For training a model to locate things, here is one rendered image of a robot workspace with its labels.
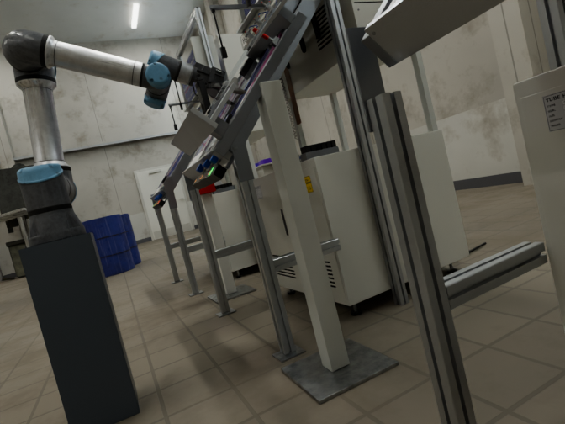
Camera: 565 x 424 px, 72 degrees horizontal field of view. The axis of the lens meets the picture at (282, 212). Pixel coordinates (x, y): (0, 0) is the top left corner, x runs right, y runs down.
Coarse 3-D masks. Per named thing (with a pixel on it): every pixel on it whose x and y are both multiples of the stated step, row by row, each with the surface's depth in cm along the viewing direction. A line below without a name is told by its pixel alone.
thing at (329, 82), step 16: (352, 0) 151; (368, 0) 154; (320, 16) 170; (352, 16) 152; (368, 16) 154; (304, 32) 183; (320, 32) 173; (320, 48) 175; (304, 64) 190; (320, 64) 178; (336, 64) 169; (416, 64) 166; (304, 80) 193; (320, 80) 189; (336, 80) 197; (416, 80) 168; (288, 96) 211; (304, 96) 214; (336, 112) 224; (432, 112) 167; (432, 128) 166; (304, 144) 215
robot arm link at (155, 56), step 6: (150, 54) 136; (156, 54) 137; (162, 54) 138; (150, 60) 136; (156, 60) 136; (162, 60) 137; (168, 60) 138; (174, 60) 139; (168, 66) 138; (174, 66) 139; (180, 66) 140; (174, 72) 140; (174, 78) 141
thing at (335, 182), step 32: (320, 160) 142; (352, 160) 147; (416, 160) 160; (256, 192) 197; (320, 192) 142; (352, 192) 147; (384, 192) 153; (448, 192) 167; (320, 224) 147; (352, 224) 146; (448, 224) 166; (352, 256) 145; (448, 256) 165; (288, 288) 191; (352, 288) 144; (384, 288) 150
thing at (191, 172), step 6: (210, 150) 139; (204, 156) 147; (210, 156) 144; (228, 156) 135; (198, 162) 158; (216, 162) 148; (222, 162) 144; (192, 168) 171; (204, 168) 162; (186, 174) 186; (192, 174) 181; (198, 174) 175
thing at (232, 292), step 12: (204, 192) 225; (204, 204) 228; (216, 216) 231; (216, 228) 231; (216, 240) 230; (228, 264) 232; (228, 276) 232; (228, 288) 232; (240, 288) 241; (252, 288) 233; (216, 300) 224; (228, 300) 222
